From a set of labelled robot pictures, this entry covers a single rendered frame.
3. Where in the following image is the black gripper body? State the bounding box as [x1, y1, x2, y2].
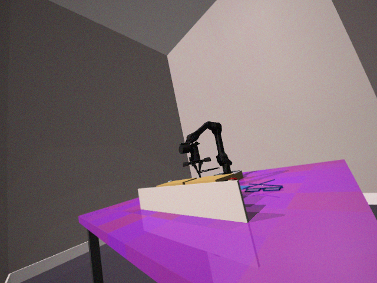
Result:
[183, 151, 211, 167]

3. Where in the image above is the grey flat panel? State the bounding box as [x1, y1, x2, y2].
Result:
[138, 180, 249, 223]

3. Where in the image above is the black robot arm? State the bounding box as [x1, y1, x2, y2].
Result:
[179, 121, 233, 175]

